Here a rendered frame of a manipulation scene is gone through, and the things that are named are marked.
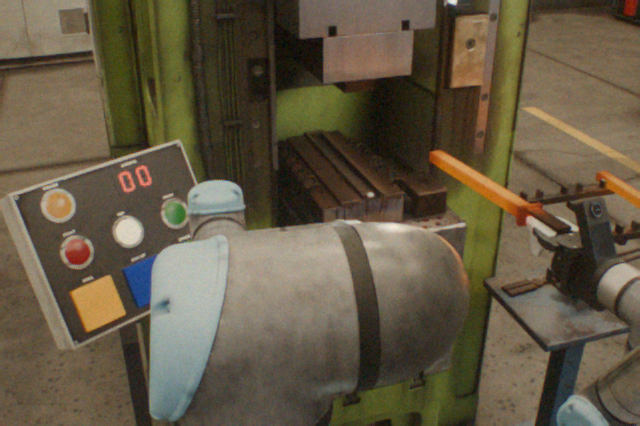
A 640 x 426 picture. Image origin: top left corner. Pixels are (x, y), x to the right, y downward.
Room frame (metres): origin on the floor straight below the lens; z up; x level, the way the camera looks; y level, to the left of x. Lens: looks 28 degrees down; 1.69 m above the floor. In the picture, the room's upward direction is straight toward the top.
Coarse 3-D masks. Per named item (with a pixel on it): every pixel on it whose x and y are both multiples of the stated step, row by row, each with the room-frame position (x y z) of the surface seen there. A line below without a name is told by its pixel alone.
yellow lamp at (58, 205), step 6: (48, 198) 1.01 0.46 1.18; (54, 198) 1.01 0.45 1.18; (60, 198) 1.02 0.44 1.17; (66, 198) 1.02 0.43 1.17; (48, 204) 1.00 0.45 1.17; (54, 204) 1.01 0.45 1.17; (60, 204) 1.01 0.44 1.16; (66, 204) 1.02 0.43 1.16; (48, 210) 1.00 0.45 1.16; (54, 210) 1.00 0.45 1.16; (60, 210) 1.01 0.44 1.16; (66, 210) 1.01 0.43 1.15; (54, 216) 1.00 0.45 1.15; (60, 216) 1.00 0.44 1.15; (66, 216) 1.01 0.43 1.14
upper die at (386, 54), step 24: (288, 48) 1.56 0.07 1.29; (312, 48) 1.40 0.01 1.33; (336, 48) 1.35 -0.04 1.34; (360, 48) 1.37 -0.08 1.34; (384, 48) 1.39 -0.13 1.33; (408, 48) 1.41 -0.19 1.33; (312, 72) 1.40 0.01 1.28; (336, 72) 1.35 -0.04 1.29; (360, 72) 1.37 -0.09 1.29; (384, 72) 1.39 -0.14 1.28; (408, 72) 1.41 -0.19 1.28
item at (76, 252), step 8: (72, 240) 0.99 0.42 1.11; (80, 240) 0.99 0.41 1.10; (72, 248) 0.98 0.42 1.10; (80, 248) 0.99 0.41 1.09; (88, 248) 0.99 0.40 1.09; (72, 256) 0.97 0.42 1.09; (80, 256) 0.98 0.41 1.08; (88, 256) 0.99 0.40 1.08; (72, 264) 0.96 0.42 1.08; (80, 264) 0.97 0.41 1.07
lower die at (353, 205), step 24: (288, 144) 1.73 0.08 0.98; (312, 144) 1.70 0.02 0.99; (336, 144) 1.68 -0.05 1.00; (288, 168) 1.58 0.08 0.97; (312, 168) 1.55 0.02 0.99; (336, 168) 1.53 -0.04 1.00; (360, 168) 1.53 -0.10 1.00; (312, 192) 1.43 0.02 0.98; (336, 192) 1.41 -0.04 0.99; (360, 192) 1.39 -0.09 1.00; (384, 192) 1.40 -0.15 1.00; (336, 216) 1.35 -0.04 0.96; (360, 216) 1.37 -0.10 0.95; (384, 216) 1.39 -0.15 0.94
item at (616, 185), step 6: (600, 174) 1.60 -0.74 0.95; (606, 174) 1.60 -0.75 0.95; (606, 180) 1.58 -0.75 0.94; (612, 180) 1.56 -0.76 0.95; (618, 180) 1.56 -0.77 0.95; (612, 186) 1.55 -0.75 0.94; (618, 186) 1.53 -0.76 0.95; (624, 186) 1.53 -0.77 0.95; (630, 186) 1.53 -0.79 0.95; (618, 192) 1.53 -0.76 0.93; (624, 192) 1.51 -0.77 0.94; (630, 192) 1.49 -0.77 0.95; (636, 192) 1.49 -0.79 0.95; (624, 198) 1.50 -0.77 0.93; (630, 198) 1.48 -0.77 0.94; (636, 198) 1.47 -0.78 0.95; (636, 204) 1.46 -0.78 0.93
